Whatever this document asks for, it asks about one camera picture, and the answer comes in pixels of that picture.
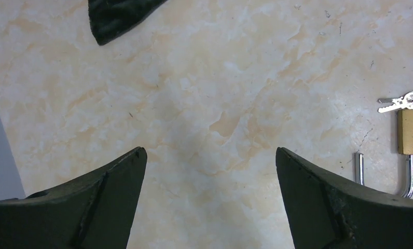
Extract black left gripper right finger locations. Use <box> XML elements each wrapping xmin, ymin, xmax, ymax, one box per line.
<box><xmin>276</xmin><ymin>148</ymin><xmax>413</xmax><ymax>248</ymax></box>

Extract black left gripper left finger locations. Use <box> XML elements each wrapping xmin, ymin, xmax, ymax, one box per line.
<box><xmin>0</xmin><ymin>147</ymin><xmax>147</xmax><ymax>248</ymax></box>

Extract brass padlock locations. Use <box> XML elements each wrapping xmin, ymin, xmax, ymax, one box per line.
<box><xmin>370</xmin><ymin>109</ymin><xmax>413</xmax><ymax>198</ymax></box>

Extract silver padlock keys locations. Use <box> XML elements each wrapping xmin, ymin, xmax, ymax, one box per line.
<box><xmin>377</xmin><ymin>91</ymin><xmax>413</xmax><ymax>113</ymax></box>

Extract black floral plush blanket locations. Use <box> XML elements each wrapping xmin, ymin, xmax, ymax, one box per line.
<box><xmin>88</xmin><ymin>0</ymin><xmax>166</xmax><ymax>46</ymax></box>

